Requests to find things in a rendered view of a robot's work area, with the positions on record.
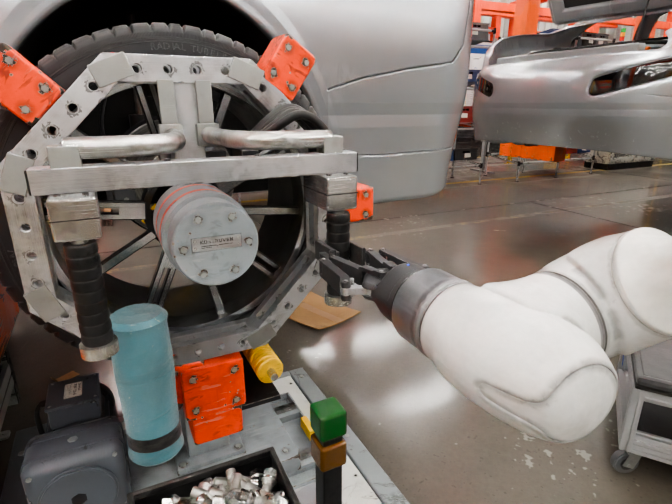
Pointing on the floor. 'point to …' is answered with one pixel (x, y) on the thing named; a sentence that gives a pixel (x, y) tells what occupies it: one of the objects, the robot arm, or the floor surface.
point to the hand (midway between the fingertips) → (339, 252)
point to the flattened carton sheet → (320, 313)
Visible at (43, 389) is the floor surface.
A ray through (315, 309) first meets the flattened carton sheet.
